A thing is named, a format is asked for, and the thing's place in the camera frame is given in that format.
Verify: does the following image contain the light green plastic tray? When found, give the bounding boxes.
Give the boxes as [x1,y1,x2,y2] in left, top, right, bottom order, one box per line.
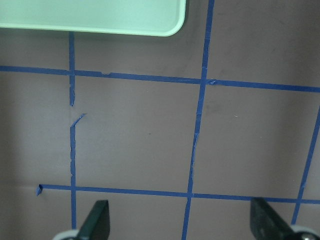
[0,0,187,37]

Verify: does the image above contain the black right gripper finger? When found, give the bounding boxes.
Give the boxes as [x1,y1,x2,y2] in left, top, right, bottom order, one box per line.
[250,197,293,240]

